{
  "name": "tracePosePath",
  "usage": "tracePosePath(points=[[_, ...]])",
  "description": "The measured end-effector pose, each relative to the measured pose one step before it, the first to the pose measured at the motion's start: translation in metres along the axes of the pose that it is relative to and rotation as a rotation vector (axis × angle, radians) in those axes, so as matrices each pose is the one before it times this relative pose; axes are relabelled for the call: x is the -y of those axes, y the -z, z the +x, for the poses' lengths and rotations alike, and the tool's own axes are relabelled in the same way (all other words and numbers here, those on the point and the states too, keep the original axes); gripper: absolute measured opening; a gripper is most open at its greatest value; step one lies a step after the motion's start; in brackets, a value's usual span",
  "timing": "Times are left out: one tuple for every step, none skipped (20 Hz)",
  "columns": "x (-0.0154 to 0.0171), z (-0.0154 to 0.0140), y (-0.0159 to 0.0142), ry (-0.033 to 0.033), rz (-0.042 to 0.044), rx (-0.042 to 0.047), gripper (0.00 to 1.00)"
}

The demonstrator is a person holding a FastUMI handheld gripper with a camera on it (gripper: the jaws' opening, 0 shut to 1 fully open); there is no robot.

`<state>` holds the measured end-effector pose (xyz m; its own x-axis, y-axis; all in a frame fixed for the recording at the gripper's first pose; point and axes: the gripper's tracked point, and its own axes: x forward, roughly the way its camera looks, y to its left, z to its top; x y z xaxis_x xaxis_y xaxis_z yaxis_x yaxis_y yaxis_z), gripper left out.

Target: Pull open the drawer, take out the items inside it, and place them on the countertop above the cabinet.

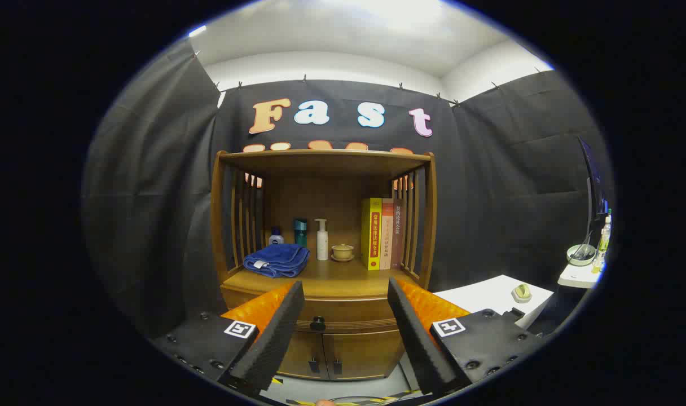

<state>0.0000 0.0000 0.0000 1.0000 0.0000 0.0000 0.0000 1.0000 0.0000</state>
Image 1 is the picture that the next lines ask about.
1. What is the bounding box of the small white table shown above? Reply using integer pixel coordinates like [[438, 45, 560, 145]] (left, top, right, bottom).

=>
[[557, 262, 603, 289]]

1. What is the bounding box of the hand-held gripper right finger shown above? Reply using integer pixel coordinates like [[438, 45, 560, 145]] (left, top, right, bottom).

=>
[[387, 276, 547, 397]]

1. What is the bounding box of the clear bottle with green liquid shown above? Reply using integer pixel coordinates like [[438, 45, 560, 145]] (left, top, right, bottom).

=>
[[597, 211, 612, 254]]

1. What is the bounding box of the pale green bowl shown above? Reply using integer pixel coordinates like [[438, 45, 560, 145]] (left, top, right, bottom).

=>
[[566, 244, 597, 267]]

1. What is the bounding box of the black backdrop cloth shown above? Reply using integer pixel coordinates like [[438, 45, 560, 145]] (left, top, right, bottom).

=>
[[82, 39, 614, 339]]

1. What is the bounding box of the wooden cabinet with shelf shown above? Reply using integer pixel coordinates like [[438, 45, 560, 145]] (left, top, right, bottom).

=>
[[210, 149, 437, 381]]

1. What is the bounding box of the yellow book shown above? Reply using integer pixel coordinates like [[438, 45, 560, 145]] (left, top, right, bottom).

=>
[[361, 197, 383, 271]]

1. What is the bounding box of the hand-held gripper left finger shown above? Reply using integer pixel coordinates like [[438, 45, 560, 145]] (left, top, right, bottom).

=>
[[150, 280, 305, 397]]

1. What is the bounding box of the white pump bottle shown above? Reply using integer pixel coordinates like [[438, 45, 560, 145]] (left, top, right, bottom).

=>
[[314, 218, 329, 261]]

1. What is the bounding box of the folded blue towel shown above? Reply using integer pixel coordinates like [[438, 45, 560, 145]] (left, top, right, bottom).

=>
[[243, 242, 311, 279]]

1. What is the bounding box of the wooden countertop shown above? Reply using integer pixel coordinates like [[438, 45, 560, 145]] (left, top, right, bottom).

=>
[[222, 257, 423, 299]]

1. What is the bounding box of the brown book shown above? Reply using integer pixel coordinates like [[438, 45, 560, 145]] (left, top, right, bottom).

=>
[[392, 198, 404, 269]]

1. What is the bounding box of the white side cabinet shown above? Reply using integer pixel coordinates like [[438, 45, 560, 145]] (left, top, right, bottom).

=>
[[433, 275, 554, 329]]

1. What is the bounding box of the wooden cabinet door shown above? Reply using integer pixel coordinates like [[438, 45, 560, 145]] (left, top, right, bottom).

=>
[[323, 332, 404, 380], [276, 332, 324, 378]]

